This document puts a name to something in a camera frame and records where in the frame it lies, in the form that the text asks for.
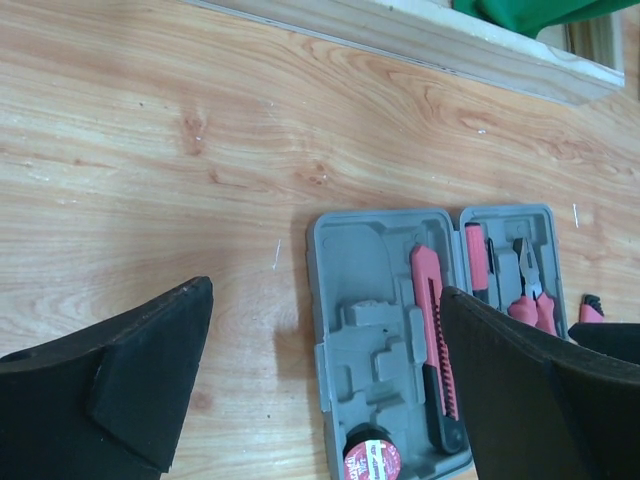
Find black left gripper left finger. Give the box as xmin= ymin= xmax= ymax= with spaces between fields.
xmin=1 ymin=276 xmax=214 ymax=479

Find pink black utility knife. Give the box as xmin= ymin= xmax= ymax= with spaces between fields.
xmin=410 ymin=245 xmax=466 ymax=455

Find red black tape roll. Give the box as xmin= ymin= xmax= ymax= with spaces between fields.
xmin=343 ymin=424 xmax=402 ymax=480

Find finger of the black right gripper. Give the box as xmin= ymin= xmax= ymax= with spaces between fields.
xmin=568 ymin=323 xmax=640 ymax=365

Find wooden clothes rack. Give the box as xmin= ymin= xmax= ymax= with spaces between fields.
xmin=201 ymin=1 xmax=625 ymax=106

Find pink hex key set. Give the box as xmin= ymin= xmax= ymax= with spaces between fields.
xmin=579 ymin=294 xmax=605 ymax=323

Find pink black pliers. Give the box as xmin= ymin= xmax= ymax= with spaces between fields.
xmin=507 ymin=238 xmax=558 ymax=336

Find green tank top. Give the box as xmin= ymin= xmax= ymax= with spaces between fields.
xmin=452 ymin=0 xmax=638 ymax=38

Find pink black screwdriver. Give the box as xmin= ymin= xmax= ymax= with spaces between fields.
xmin=486 ymin=238 xmax=503 ymax=311
xmin=465 ymin=223 xmax=489 ymax=303

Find grey plastic tool case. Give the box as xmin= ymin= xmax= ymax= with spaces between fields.
xmin=307 ymin=204 xmax=567 ymax=479

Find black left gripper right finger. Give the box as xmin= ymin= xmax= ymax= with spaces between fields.
xmin=441 ymin=287 xmax=639 ymax=479

